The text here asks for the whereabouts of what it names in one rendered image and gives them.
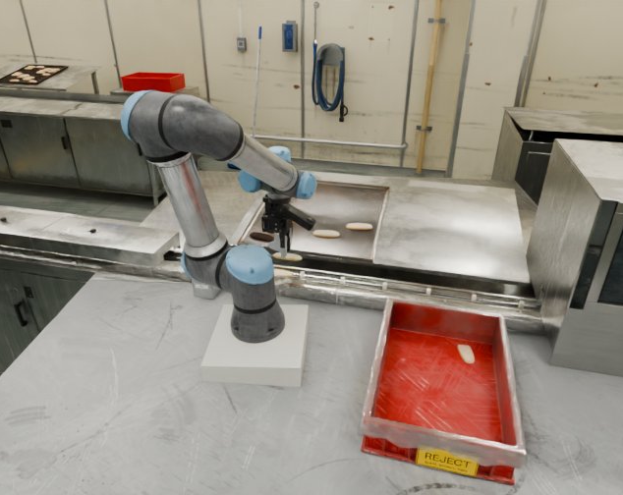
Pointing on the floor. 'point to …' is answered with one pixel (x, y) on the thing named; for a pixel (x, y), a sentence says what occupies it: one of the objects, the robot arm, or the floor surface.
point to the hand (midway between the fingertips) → (287, 252)
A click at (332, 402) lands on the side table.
